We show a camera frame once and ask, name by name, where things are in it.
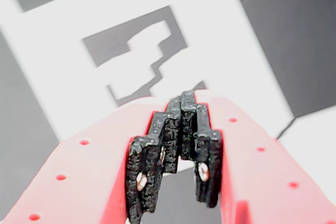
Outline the red-orange gripper finger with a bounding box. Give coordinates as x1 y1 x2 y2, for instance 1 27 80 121
181 91 336 224
0 91 184 224

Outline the black white marker checkerboard mat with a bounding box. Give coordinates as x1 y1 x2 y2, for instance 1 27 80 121
0 0 336 224

